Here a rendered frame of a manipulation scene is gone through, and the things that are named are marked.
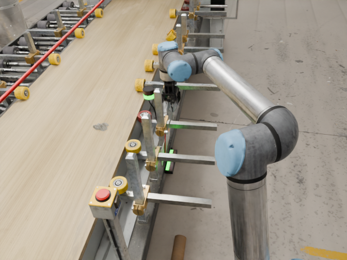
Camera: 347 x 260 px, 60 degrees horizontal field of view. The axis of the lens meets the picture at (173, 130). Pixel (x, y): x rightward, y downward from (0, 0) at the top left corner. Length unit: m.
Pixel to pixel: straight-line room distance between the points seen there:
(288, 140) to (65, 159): 1.09
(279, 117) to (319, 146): 2.16
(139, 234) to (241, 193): 0.72
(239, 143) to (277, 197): 1.75
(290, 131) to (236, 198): 0.23
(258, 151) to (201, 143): 2.07
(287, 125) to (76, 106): 1.36
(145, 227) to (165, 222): 0.85
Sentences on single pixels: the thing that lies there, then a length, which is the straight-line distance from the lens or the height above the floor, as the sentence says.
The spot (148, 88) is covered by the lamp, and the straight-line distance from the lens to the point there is 1.57.
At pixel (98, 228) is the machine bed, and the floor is 0.70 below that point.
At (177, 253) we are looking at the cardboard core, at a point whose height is 0.08.
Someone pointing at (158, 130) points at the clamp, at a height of 0.87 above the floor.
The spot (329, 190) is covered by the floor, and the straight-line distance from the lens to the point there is 2.69.
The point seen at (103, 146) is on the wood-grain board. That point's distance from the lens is 1.58.
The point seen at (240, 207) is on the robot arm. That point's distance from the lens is 0.89.
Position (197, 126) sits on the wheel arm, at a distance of 1.70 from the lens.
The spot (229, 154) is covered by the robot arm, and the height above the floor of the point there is 1.39.
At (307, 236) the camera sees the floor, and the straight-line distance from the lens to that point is 2.38.
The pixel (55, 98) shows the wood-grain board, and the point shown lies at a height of 0.90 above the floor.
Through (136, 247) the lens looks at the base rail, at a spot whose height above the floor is 0.70.
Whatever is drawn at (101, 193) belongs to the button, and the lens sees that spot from 0.94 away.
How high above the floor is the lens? 1.94
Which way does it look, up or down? 40 degrees down
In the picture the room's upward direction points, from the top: 4 degrees counter-clockwise
